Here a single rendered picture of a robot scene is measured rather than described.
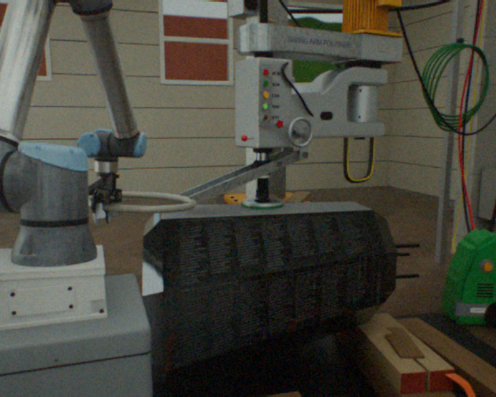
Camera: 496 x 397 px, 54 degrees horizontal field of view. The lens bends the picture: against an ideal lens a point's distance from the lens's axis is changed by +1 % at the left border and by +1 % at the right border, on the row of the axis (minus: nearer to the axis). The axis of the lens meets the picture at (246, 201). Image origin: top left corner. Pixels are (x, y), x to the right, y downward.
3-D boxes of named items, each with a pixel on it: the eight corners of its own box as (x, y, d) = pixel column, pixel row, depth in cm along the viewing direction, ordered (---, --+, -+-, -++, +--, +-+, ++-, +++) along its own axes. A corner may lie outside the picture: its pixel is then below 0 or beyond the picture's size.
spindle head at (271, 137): (291, 150, 265) (293, 65, 257) (317, 151, 246) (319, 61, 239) (234, 151, 246) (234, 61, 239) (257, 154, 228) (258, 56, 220)
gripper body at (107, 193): (108, 205, 186) (108, 174, 184) (92, 203, 189) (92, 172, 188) (121, 203, 192) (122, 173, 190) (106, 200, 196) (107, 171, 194)
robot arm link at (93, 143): (105, 131, 169) (118, 131, 181) (73, 131, 170) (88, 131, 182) (106, 159, 170) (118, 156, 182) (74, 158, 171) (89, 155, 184)
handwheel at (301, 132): (302, 146, 246) (302, 117, 243) (314, 147, 237) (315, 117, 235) (278, 147, 238) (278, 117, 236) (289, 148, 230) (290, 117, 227)
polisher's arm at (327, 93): (359, 153, 290) (362, 69, 282) (388, 155, 271) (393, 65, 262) (255, 158, 253) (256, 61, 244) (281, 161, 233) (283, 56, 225)
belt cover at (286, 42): (368, 73, 288) (369, 44, 285) (401, 69, 267) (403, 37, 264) (227, 64, 239) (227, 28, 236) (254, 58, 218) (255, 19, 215)
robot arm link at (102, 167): (89, 160, 187) (107, 160, 195) (88, 173, 187) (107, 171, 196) (106, 162, 183) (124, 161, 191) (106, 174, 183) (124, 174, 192)
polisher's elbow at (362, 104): (336, 121, 271) (338, 86, 268) (351, 121, 286) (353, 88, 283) (369, 121, 260) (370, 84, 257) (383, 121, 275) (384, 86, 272)
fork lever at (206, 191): (289, 155, 263) (288, 145, 261) (312, 157, 247) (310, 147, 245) (178, 201, 233) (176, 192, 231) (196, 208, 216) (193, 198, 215)
